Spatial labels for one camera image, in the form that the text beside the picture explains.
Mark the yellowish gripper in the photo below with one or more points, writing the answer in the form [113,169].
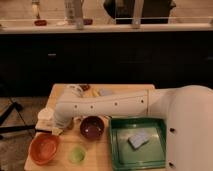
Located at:
[58,130]

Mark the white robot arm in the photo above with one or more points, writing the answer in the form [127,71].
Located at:
[188,112]

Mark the orange bowl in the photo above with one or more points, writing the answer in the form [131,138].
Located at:
[43,148]

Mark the dark red bowl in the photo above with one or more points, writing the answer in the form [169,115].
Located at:
[92,128]

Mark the red bowl on counter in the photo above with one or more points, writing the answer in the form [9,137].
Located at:
[40,23]

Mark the white cup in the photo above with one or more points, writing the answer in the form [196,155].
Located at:
[45,116]

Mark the small green cup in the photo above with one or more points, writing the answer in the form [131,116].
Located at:
[77,154]

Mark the brown chocolate bar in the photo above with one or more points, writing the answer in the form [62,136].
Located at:
[85,87]

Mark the black chair base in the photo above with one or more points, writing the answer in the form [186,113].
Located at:
[11,119]

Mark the grey blue cloth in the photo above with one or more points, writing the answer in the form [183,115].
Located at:
[105,92]

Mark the blue grey sponge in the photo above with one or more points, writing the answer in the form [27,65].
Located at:
[138,139]

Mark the green plastic tray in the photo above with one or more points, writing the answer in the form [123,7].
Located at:
[150,155]

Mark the dark red dish on counter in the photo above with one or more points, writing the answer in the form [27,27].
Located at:
[88,21]

